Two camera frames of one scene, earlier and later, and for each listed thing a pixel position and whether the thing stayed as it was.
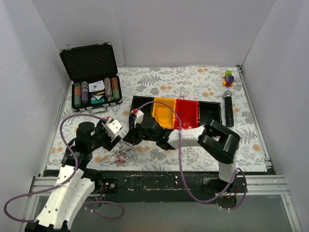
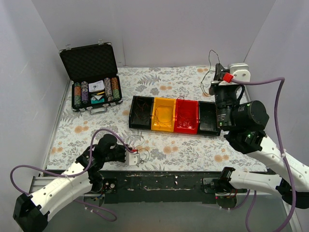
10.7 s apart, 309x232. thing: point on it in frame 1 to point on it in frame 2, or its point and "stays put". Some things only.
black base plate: (147, 186) stays put
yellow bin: (164, 115) stays put
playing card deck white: (96, 86) stays put
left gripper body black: (107, 140) to (121, 152)
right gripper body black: (134, 135) to (223, 88)
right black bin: (208, 111) stays put
